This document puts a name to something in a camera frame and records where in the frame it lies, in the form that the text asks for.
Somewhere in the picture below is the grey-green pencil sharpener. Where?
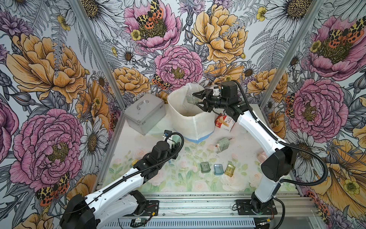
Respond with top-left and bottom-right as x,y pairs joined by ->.
215,137 -> 234,153

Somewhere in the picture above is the translucent green shavings tray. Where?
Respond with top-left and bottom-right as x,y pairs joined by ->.
200,162 -> 211,174

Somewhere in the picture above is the translucent yellow shavings tray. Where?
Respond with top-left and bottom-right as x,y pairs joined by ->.
224,164 -> 235,177

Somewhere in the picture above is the translucent blue shavings tray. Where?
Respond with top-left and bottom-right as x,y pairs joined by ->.
214,164 -> 224,176

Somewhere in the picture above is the clear teal shavings tray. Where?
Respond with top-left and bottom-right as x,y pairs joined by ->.
186,94 -> 201,105

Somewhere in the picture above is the teal square pencil sharpener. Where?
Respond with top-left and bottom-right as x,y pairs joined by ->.
170,135 -> 182,144

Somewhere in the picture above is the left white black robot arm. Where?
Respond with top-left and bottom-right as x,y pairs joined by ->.
60,131 -> 185,229

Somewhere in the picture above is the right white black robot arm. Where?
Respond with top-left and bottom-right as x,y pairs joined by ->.
192,80 -> 328,214

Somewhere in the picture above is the pink pencil sharpener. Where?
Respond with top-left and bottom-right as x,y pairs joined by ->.
257,152 -> 268,164

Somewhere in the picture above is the red white bandage box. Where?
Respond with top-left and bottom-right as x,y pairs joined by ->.
215,115 -> 235,132

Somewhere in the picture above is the white lined trash bin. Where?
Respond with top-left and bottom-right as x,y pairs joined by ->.
167,83 -> 215,144

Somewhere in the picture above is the silver aluminium case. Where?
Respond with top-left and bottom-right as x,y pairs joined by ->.
124,94 -> 166,135

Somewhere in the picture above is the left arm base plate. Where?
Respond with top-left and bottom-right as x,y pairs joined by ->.
138,200 -> 160,217

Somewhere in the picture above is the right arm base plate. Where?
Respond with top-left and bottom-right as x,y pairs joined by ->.
235,199 -> 278,216

